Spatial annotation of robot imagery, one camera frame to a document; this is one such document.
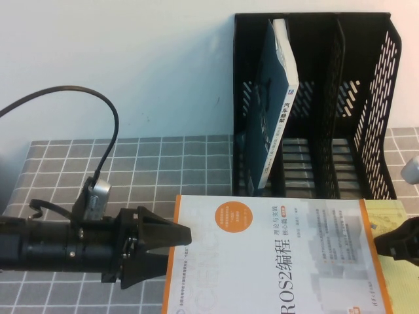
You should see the grey checked tablecloth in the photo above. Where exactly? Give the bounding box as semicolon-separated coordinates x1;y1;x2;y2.
0;127;419;314

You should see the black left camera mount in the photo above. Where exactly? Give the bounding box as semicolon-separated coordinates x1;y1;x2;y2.
72;176;99;227

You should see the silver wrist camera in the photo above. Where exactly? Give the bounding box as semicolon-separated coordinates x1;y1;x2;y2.
84;178;113;220
401;159;419;185

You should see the black perforated book stand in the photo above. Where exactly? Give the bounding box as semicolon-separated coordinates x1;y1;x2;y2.
231;12;403;201

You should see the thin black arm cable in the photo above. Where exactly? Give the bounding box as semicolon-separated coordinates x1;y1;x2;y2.
28;198;73;220

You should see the white orange ROS2 book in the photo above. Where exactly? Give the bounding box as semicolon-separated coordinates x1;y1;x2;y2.
162;194;390;314

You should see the yellow mechanical devices sourcebook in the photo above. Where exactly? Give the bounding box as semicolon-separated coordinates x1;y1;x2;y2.
362;199;419;314

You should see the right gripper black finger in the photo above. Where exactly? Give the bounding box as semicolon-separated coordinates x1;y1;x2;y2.
374;245;419;264
374;217;419;247

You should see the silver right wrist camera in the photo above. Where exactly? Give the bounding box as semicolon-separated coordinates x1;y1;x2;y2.
401;159;419;185

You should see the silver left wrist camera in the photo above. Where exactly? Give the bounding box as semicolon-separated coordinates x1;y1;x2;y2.
84;178;113;220

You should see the thick black camera cable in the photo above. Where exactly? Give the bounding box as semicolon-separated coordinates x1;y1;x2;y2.
0;85;120;184

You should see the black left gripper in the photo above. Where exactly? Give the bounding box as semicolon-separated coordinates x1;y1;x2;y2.
101;205;192;290

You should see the teal cover book white spine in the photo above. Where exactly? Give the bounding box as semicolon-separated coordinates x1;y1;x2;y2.
234;18;299;190

